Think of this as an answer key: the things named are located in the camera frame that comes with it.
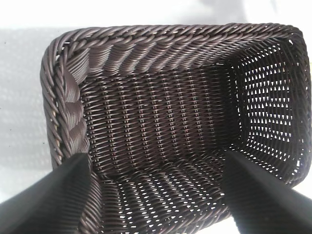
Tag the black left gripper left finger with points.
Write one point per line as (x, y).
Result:
(48, 200)

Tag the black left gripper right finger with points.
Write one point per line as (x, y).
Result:
(263, 202)

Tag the dark brown woven basket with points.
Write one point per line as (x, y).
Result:
(165, 117)

